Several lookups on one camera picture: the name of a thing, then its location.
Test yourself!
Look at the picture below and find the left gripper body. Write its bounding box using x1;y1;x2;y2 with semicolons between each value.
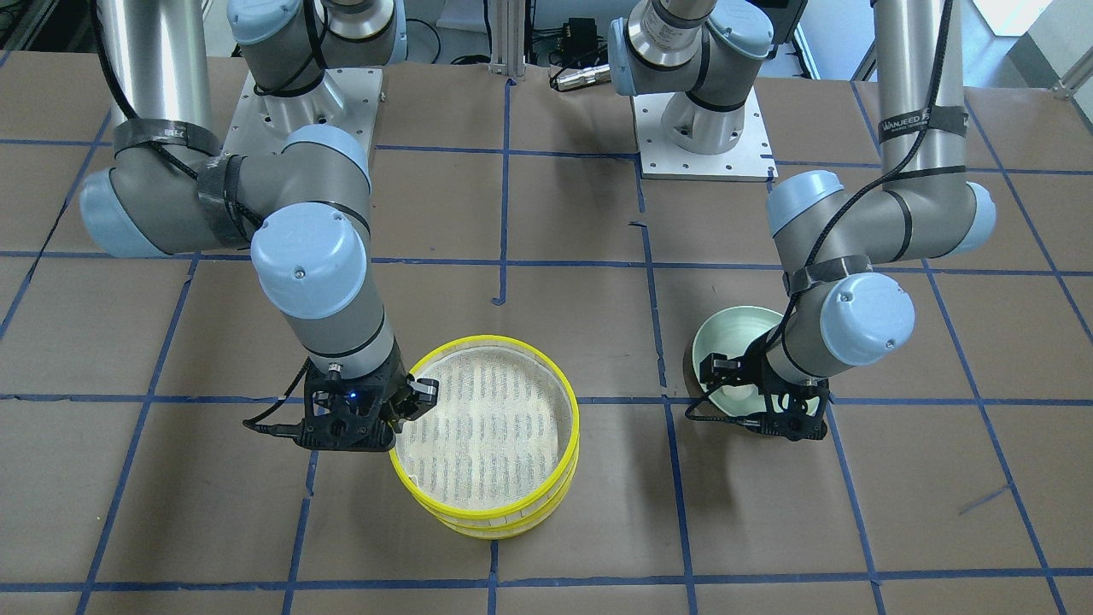
748;338;830;442

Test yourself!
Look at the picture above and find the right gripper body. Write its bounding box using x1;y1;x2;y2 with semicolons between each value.
296;346;411;452

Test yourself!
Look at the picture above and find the yellow steamer layer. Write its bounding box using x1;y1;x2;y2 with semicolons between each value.
391;450;579;540
391;335;579;518

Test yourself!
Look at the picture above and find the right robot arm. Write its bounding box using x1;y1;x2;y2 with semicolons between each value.
79;1;440;452

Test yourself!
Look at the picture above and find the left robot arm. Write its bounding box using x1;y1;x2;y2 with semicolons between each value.
608;1;997;441

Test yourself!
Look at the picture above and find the light green plate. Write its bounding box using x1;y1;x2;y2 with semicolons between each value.
691;307;797;416

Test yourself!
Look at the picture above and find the silver cylinder connector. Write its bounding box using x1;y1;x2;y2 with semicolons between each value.
549;66;611;92

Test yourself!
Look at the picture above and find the black power adapter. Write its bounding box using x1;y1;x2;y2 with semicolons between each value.
559;17;599;52

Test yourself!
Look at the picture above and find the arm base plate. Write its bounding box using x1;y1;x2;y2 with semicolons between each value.
632;91;778;182
223;67;383;155

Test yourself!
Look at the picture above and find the aluminium frame post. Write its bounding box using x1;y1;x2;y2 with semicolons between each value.
487;0;529;81

